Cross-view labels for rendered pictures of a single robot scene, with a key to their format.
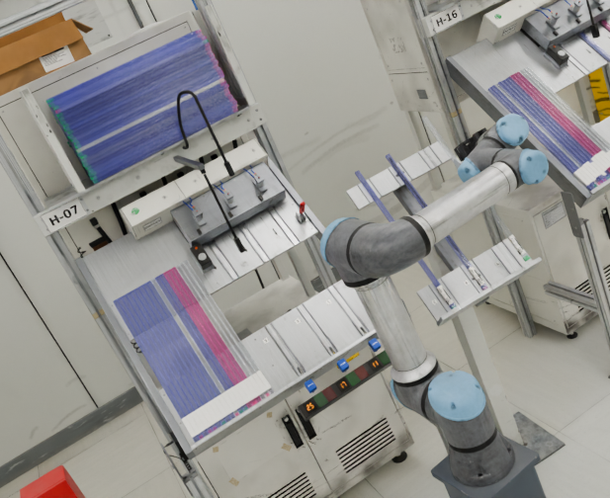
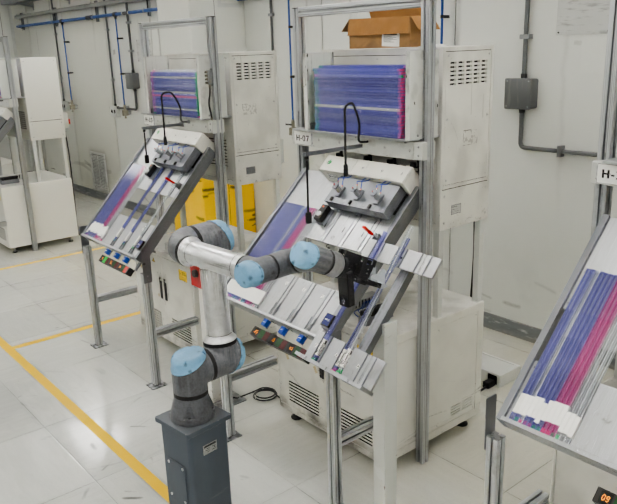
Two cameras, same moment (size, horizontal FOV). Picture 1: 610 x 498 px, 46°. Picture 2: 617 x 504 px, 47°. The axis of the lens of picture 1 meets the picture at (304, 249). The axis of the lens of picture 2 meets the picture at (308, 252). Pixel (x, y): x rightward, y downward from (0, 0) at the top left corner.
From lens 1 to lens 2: 2.46 m
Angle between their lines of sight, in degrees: 63
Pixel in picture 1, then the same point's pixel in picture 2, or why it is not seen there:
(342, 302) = (324, 303)
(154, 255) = (322, 195)
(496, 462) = (174, 411)
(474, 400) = (174, 365)
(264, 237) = (355, 232)
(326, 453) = not seen: hidden behind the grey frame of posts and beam
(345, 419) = (349, 394)
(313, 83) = not seen: outside the picture
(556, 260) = (565, 484)
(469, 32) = not seen: outside the picture
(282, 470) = (308, 379)
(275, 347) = (284, 290)
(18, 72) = (368, 38)
